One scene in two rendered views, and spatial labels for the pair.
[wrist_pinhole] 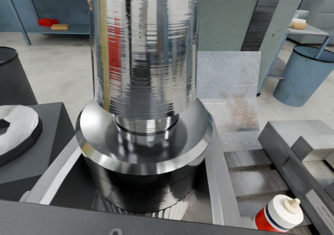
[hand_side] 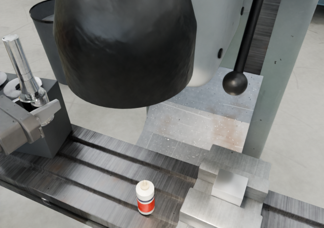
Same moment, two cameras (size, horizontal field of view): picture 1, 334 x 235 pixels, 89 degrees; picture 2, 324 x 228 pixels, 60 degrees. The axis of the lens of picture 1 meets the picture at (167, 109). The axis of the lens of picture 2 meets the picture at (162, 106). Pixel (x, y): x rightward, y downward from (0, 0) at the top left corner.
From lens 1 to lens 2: 52 cm
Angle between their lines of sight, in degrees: 26
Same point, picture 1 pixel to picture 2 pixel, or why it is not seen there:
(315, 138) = (211, 163)
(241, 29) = (236, 50)
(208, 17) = not seen: hidden behind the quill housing
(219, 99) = (207, 113)
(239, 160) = (175, 167)
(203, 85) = (192, 94)
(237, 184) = (155, 179)
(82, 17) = not seen: outside the picture
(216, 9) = not seen: hidden behind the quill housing
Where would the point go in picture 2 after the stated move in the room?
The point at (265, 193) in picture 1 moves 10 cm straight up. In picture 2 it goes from (169, 193) to (170, 169)
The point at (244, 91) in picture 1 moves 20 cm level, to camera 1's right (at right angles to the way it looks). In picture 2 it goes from (236, 113) to (304, 141)
